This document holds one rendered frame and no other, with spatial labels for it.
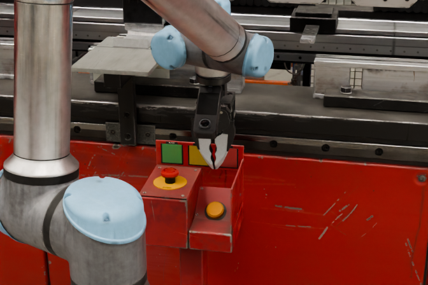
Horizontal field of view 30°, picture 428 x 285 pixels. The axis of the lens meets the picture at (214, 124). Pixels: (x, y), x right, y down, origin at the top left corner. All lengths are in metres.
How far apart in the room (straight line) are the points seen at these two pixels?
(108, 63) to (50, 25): 0.63
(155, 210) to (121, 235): 0.53
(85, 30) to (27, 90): 1.11
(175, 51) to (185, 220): 0.41
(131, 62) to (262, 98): 0.34
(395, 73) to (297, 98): 0.24
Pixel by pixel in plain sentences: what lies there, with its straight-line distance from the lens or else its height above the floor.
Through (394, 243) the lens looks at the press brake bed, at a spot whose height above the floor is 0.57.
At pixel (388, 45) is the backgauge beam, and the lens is 2.16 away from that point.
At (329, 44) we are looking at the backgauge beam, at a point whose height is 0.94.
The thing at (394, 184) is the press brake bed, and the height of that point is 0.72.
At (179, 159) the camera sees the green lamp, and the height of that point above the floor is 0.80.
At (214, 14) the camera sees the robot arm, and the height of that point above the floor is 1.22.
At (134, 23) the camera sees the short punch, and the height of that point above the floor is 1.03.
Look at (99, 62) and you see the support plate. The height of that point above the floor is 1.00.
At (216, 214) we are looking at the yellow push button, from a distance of 1.72.
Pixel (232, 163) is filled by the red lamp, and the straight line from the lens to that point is 1.77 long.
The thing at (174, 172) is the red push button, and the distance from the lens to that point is 1.70.
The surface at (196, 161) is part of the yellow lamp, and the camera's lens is 1.78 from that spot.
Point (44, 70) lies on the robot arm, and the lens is 1.19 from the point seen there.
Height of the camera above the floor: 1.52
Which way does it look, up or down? 22 degrees down
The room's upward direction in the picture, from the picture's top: straight up
